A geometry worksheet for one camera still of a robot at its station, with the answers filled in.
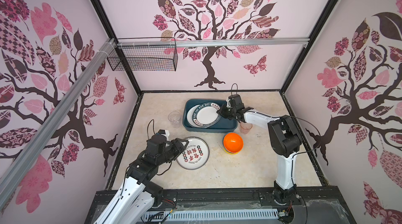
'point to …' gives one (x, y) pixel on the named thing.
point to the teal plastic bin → (224, 125)
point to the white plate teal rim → (190, 116)
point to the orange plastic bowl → (233, 142)
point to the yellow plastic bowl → (229, 152)
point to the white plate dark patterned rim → (205, 115)
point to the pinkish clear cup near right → (245, 127)
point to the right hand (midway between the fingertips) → (216, 108)
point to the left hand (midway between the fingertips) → (187, 147)
